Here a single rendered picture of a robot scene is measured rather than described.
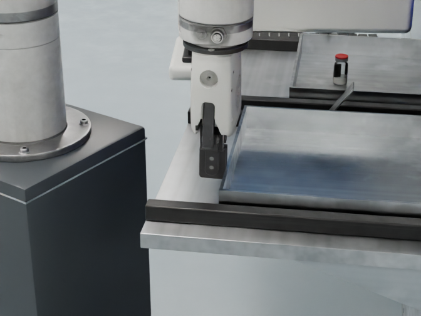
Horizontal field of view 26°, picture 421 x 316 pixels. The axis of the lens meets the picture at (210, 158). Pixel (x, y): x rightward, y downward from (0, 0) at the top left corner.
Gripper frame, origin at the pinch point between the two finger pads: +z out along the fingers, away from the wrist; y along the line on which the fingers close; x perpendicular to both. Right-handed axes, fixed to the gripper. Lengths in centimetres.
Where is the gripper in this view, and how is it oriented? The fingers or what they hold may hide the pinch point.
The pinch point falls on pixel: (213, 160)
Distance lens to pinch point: 110.9
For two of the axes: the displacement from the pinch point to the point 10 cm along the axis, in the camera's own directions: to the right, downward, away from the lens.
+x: -9.9, -0.8, 1.3
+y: 1.5, -4.4, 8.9
